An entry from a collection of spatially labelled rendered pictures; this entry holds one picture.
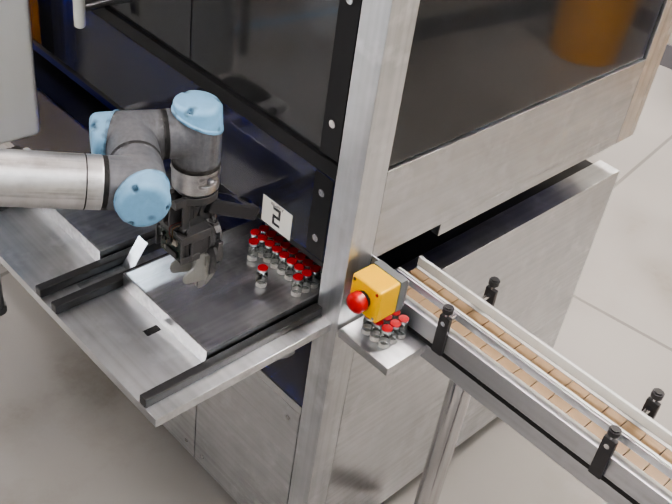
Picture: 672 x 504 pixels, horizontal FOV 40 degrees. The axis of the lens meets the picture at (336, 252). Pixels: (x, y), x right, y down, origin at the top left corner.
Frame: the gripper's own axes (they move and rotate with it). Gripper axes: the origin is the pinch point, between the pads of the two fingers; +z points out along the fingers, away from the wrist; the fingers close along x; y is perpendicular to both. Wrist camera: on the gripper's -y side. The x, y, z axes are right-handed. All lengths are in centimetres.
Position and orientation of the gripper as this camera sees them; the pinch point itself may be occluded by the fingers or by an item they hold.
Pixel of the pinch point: (202, 279)
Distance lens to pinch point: 158.4
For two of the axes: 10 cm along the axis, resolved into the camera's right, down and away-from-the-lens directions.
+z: -1.2, 7.8, 6.1
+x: 6.8, 5.1, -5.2
